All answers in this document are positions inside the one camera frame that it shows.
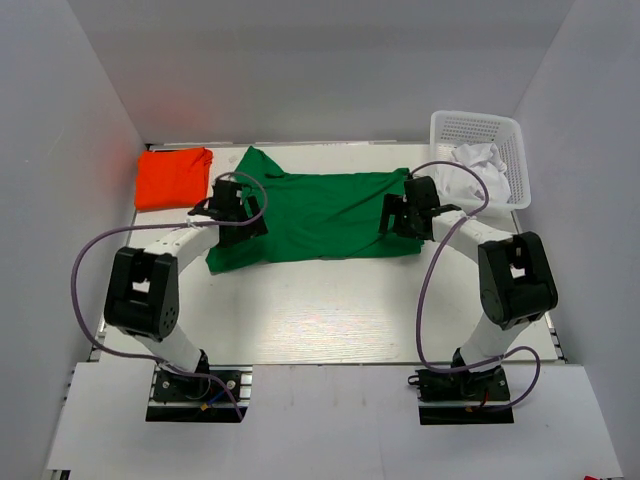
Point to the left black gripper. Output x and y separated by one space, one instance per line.
245 230

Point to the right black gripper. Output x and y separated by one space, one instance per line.
400 223

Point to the green t shirt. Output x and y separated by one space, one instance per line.
315 216

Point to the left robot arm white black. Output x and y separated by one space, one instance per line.
143 299

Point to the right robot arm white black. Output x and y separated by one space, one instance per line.
516 285

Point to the folded orange t shirt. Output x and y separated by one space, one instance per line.
170 180

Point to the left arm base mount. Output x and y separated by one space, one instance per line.
176 399

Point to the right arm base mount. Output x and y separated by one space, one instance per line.
465 398

